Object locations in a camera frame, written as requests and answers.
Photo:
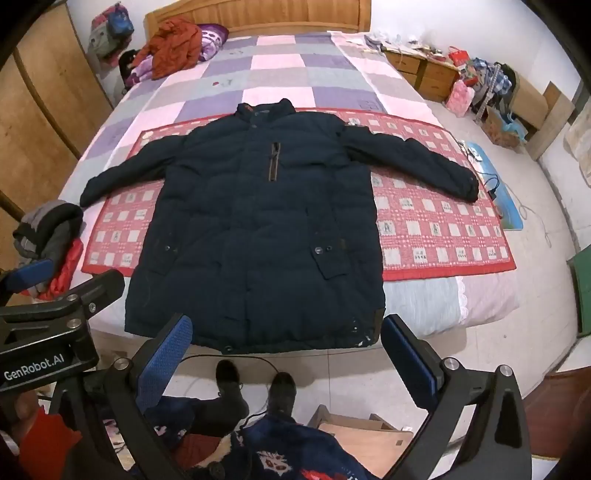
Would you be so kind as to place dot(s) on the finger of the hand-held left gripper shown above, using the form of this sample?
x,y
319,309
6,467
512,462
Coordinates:
x,y
92,288
30,273

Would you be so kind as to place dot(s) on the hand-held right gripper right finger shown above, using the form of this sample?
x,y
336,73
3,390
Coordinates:
x,y
411,364

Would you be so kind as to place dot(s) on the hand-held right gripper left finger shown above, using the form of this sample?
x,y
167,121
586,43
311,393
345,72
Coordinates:
x,y
166,357

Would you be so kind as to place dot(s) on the dark navy padded jacket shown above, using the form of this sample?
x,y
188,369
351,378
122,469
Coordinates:
x,y
258,230

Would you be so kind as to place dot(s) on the blue plaid clothes pile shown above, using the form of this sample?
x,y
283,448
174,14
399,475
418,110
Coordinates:
x,y
489,78

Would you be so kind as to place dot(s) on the red down jacket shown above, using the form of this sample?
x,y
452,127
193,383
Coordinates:
x,y
69,263

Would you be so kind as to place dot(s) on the grey and black jacket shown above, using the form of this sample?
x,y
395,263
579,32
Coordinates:
x,y
51,226

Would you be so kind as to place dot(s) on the black shoe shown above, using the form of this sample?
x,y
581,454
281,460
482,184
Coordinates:
x,y
228,381
282,392

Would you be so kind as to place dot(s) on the black trousers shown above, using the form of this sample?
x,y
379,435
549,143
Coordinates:
x,y
217,415

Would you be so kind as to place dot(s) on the red fabric piece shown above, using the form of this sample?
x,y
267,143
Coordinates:
x,y
51,434

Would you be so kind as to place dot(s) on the flat cardboard box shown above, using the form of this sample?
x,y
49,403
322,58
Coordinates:
x,y
369,443

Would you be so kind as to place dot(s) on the red checkered mat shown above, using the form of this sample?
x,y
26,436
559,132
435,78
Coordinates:
x,y
438,230

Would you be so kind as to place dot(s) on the navy patterned sweater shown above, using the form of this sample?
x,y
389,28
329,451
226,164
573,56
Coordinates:
x,y
286,452

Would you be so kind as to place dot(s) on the wooden wardrobe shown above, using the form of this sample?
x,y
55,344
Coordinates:
x,y
41,115

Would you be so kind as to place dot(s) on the green stool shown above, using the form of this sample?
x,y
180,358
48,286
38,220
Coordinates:
x,y
582,290

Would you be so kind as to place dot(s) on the light blue floor mat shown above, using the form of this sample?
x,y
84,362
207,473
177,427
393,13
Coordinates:
x,y
505,203

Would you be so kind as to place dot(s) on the black power adapter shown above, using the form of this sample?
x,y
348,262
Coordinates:
x,y
491,191

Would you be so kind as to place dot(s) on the white small device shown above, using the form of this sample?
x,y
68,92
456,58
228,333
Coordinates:
x,y
475,153

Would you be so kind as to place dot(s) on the purple floral cloth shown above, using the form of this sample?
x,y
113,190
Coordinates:
x,y
138,70

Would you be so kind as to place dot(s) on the black cloth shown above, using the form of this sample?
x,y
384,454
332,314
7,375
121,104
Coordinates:
x,y
125,62

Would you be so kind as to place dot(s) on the orange red jacket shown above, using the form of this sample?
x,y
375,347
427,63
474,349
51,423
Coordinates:
x,y
173,48

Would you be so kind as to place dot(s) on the colourful hanging bag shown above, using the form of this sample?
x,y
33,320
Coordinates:
x,y
108,32

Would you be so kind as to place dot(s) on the small cardboard box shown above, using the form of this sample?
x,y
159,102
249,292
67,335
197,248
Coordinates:
x,y
501,127

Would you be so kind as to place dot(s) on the pink bag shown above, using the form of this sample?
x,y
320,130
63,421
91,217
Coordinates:
x,y
461,98

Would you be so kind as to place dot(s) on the purple floral pillow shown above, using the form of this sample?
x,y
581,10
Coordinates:
x,y
212,39

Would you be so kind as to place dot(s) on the beige bag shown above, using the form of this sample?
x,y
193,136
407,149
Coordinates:
x,y
579,143

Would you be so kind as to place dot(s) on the wooden nightstand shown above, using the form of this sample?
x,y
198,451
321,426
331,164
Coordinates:
x,y
434,78

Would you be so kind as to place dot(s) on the patchwork quilt bed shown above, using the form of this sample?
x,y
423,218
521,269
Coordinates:
x,y
277,60

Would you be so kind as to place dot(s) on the red gift bag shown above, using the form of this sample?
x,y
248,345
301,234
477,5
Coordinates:
x,y
458,56

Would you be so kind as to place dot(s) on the white clutter pile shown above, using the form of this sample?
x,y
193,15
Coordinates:
x,y
397,44

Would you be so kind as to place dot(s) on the wooden headboard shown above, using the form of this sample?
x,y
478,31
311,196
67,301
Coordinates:
x,y
277,16

